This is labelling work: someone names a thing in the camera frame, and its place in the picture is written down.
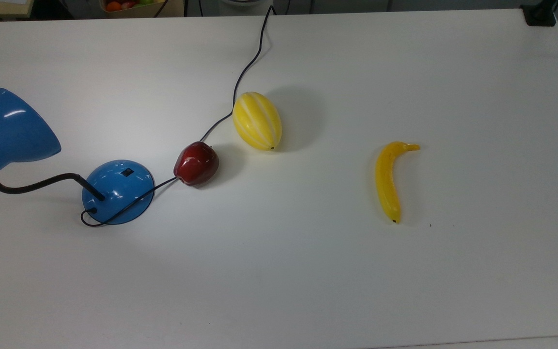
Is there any yellow striped toy melon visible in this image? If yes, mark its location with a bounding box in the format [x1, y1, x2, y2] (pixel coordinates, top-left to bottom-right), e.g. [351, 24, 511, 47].
[232, 92, 283, 151]

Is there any yellow toy banana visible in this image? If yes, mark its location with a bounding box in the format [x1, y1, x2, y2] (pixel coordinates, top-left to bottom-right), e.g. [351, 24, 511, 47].
[374, 141, 421, 224]

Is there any red toy apple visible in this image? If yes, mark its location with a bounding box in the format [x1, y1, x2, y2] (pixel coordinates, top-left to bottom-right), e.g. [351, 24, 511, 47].
[173, 141, 220, 187]

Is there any blue desk lamp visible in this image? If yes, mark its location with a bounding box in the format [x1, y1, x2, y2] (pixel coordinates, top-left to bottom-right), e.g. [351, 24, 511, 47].
[0, 88, 155, 225]

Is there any beige fruit box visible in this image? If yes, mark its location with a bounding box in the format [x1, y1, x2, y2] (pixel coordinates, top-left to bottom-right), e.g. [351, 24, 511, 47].
[98, 0, 185, 19]

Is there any black lamp power cable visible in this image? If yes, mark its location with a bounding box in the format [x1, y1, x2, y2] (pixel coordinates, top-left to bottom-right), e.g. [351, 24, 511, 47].
[80, 5, 276, 227]

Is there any black corner clamp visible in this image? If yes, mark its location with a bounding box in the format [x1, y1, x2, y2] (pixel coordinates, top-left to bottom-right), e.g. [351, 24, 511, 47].
[521, 0, 558, 27]

